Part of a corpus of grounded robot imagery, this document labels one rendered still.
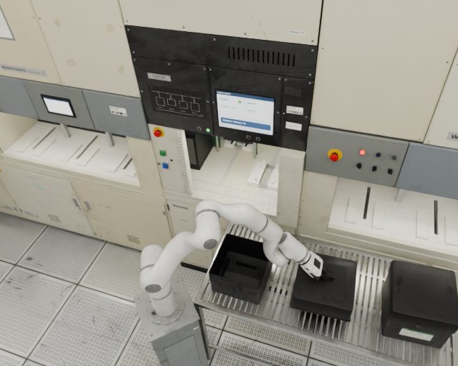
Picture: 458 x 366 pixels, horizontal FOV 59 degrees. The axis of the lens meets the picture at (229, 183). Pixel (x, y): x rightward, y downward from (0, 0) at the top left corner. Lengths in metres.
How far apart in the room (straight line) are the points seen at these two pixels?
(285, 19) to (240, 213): 0.78
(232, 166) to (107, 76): 1.02
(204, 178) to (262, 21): 1.26
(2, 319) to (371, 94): 2.93
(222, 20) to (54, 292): 2.46
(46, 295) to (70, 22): 2.10
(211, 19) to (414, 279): 1.49
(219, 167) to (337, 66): 1.26
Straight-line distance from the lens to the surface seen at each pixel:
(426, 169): 2.04
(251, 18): 1.75
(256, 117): 1.98
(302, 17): 1.70
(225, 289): 2.21
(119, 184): 2.83
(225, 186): 2.61
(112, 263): 3.47
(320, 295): 2.06
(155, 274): 1.86
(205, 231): 1.64
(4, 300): 3.64
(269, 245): 1.84
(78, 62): 2.32
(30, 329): 3.40
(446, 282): 2.19
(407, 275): 2.15
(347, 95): 1.84
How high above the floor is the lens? 2.72
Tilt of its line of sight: 45 degrees down
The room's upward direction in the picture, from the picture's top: 4 degrees counter-clockwise
